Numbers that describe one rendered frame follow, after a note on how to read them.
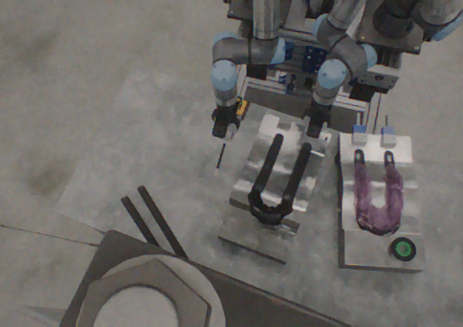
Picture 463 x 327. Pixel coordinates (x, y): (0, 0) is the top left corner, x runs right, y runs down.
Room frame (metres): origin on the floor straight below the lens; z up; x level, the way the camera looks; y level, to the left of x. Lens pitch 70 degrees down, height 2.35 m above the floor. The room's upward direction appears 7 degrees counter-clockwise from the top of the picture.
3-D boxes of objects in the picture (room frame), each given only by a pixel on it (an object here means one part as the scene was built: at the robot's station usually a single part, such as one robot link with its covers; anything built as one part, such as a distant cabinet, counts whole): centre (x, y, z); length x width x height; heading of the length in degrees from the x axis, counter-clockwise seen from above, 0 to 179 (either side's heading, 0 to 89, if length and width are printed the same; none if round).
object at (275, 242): (0.47, -0.16, 0.87); 0.50 x 0.26 x 0.14; 152
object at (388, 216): (0.38, -0.51, 0.90); 0.26 x 0.18 x 0.08; 169
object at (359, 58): (0.72, -0.41, 1.23); 0.11 x 0.11 x 0.08; 27
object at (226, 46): (0.79, -0.04, 1.25); 0.11 x 0.11 x 0.08; 84
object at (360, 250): (0.38, -0.51, 0.86); 0.50 x 0.26 x 0.11; 169
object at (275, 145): (0.48, -0.17, 0.92); 0.35 x 0.16 x 0.09; 152
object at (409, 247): (0.18, -0.53, 0.93); 0.08 x 0.08 x 0.04
